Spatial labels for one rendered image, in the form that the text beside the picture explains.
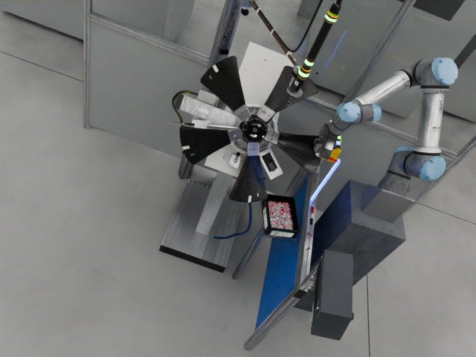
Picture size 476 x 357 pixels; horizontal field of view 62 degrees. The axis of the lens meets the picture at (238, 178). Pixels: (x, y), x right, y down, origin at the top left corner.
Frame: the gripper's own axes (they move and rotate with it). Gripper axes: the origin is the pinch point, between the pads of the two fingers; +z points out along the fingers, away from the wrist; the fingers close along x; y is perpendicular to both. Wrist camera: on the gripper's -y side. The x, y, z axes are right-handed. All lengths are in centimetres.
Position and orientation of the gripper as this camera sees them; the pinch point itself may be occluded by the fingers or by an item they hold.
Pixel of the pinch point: (316, 152)
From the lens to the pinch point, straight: 194.1
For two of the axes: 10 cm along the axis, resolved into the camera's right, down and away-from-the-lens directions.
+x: -9.3, -3.5, -0.7
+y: 2.9, -8.5, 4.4
